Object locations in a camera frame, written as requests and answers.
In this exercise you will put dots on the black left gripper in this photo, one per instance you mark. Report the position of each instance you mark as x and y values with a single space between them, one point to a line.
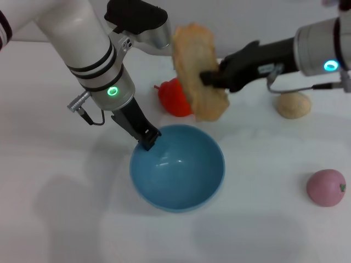
131 120

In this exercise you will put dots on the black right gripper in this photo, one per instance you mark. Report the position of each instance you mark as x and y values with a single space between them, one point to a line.
252 64

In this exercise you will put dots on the long toasted bread loaf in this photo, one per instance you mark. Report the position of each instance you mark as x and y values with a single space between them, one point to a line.
194 54

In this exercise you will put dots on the blue bowl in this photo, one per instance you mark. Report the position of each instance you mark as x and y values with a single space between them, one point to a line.
178 175

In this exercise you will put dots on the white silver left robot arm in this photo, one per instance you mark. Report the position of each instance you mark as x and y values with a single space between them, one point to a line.
82 41

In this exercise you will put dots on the red toy pear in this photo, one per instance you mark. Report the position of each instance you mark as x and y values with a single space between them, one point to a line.
172 96

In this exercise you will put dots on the round tan bun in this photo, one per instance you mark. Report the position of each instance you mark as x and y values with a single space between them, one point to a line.
294 107

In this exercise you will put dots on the pink toy apple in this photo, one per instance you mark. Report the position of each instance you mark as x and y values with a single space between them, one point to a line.
325 189

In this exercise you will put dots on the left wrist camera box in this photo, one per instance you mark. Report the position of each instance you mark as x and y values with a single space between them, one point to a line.
137 16

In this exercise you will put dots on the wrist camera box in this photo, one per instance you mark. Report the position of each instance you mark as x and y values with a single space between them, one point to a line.
137 16
336 3

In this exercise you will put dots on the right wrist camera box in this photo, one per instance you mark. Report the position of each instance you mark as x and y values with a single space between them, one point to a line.
336 3

